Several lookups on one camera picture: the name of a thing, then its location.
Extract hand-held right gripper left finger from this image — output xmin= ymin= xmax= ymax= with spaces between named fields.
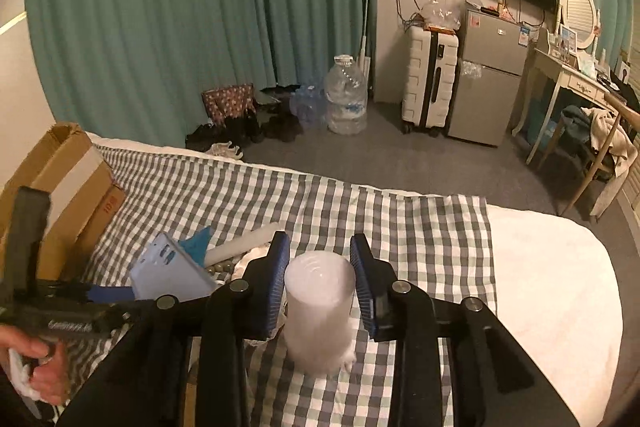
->
xmin=59 ymin=231 xmax=292 ymax=427

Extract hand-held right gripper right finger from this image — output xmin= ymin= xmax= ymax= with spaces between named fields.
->
xmin=349 ymin=233 xmax=581 ymax=427

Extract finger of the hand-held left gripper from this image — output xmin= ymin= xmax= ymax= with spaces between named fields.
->
xmin=47 ymin=282 xmax=138 ymax=306
xmin=4 ymin=186 xmax=52 ymax=303

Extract white translucent cylinder pack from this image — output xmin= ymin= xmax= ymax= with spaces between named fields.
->
xmin=284 ymin=251 xmax=357 ymax=375

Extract brown cardboard box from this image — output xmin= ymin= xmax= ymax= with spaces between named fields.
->
xmin=0 ymin=122 xmax=127 ymax=283

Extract person's left hand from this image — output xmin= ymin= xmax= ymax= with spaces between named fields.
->
xmin=0 ymin=326 xmax=70 ymax=407

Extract white tube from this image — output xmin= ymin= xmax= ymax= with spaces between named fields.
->
xmin=205 ymin=222 xmax=283 ymax=265

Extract light blue phone case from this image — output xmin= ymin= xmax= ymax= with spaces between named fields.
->
xmin=130 ymin=232 xmax=216 ymax=300

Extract grey white checked cloth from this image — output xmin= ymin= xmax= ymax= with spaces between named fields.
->
xmin=50 ymin=144 xmax=498 ymax=427

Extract blue plastic wrapper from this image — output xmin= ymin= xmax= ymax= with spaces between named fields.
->
xmin=180 ymin=227 xmax=213 ymax=265

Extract white sneaker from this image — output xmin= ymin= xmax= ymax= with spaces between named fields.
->
xmin=205 ymin=141 xmax=245 ymax=160

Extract black boot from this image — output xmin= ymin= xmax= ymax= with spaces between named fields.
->
xmin=222 ymin=109 xmax=263 ymax=144

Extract black shoe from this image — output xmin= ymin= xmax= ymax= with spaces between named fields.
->
xmin=186 ymin=123 xmax=226 ymax=152

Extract pack of small water bottles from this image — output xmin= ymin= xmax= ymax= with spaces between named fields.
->
xmin=290 ymin=82 xmax=328 ymax=128

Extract patterned brown bag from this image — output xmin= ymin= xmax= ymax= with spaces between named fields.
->
xmin=201 ymin=83 xmax=255 ymax=128

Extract large clear water bottle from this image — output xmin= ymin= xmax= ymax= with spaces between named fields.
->
xmin=324 ymin=54 xmax=369 ymax=135

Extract white suitcase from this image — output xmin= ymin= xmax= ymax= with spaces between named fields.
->
xmin=401 ymin=26 xmax=460 ymax=135

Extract silver fridge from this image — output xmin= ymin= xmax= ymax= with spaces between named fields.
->
xmin=447 ymin=7 xmax=532 ymax=148

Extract green curtain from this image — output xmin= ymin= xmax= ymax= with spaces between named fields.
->
xmin=25 ymin=0 xmax=377 ymax=148

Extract dark blue garment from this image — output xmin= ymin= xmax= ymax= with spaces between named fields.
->
xmin=560 ymin=104 xmax=596 ymax=142

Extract white pole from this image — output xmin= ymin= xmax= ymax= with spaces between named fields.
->
xmin=356 ymin=0 xmax=374 ymax=74

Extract clear plastic bag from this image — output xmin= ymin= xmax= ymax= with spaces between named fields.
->
xmin=420 ymin=0 xmax=462 ymax=30

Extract white louvered wardrobe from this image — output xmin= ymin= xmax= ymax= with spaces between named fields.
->
xmin=612 ymin=157 xmax=640 ymax=212

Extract light clothes on chair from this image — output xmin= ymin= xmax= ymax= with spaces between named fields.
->
xmin=585 ymin=107 xmax=638 ymax=178

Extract white dressing table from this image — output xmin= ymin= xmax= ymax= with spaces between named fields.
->
xmin=511 ymin=47 xmax=626 ymax=165

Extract wooden chair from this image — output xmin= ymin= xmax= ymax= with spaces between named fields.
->
xmin=552 ymin=94 xmax=640 ymax=218

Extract black bag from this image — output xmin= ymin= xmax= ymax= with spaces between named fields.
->
xmin=600 ymin=74 xmax=640 ymax=108

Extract oval white mirror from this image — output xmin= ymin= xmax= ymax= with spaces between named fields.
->
xmin=557 ymin=0 xmax=601 ymax=52

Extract bead bracelet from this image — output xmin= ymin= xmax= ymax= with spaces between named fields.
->
xmin=209 ymin=259 xmax=241 ymax=283

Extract small photo frame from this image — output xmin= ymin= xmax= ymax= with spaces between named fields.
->
xmin=557 ymin=25 xmax=578 ymax=52

